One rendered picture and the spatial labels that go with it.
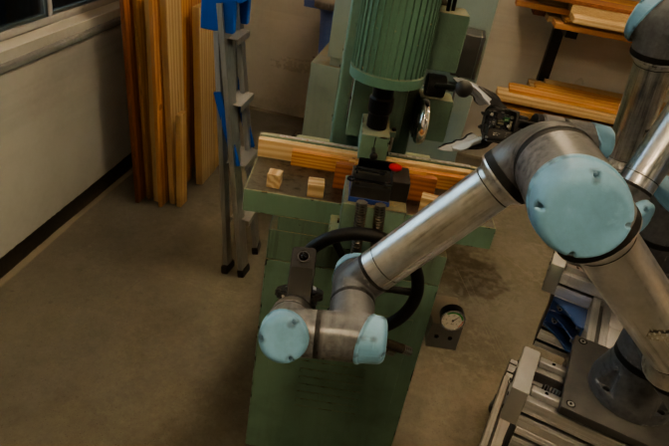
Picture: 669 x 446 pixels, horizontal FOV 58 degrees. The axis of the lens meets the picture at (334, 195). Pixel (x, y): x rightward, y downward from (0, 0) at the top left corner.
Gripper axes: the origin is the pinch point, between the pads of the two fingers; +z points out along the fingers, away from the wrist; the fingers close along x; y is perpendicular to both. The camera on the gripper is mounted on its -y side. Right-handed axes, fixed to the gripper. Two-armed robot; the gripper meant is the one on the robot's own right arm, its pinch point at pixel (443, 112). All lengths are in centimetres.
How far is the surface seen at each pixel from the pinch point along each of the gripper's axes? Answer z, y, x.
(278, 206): 32.3, -7.4, 28.9
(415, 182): 0.9, -11.9, 18.4
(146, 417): 64, -35, 112
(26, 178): 136, -94, 60
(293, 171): 30.7, -18.2, 22.3
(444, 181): -7.6, -20.7, 18.6
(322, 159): 24.1, -20.6, 18.5
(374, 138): 12.4, -14.1, 10.0
